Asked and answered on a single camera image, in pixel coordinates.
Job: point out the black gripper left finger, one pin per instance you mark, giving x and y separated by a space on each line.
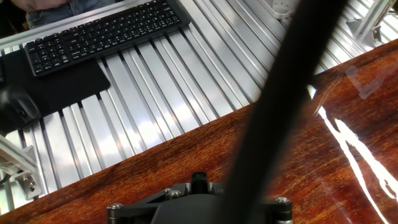
133 211

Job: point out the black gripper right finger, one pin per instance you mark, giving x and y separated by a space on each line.
281 211

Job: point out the white marker pen black cap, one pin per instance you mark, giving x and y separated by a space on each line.
199 182

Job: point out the wood grain table mat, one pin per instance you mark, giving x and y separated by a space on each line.
326 155

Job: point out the black desk pad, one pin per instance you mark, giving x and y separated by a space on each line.
68 87

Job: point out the black computer mouse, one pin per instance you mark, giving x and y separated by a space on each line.
18 107

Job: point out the black keyboard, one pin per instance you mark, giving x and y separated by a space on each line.
102 34

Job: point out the white haptic device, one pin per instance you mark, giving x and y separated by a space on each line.
280 7

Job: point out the aluminium frame post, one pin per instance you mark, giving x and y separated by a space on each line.
370 21
18 168

